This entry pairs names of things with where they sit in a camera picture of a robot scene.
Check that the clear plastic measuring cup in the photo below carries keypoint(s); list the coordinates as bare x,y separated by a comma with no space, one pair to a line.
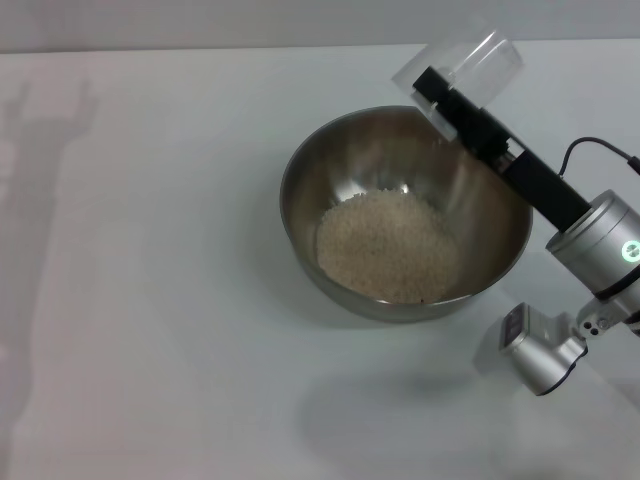
480,65

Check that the stainless steel mixing bowl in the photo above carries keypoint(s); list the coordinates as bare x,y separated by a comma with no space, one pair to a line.
310,200

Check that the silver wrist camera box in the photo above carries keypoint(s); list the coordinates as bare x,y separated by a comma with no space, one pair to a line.
535,350

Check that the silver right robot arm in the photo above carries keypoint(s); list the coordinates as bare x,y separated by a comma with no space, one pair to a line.
595,250

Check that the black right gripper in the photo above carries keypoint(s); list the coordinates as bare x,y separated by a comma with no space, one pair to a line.
545,192

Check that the white rice grains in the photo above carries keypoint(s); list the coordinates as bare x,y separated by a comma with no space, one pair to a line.
390,245

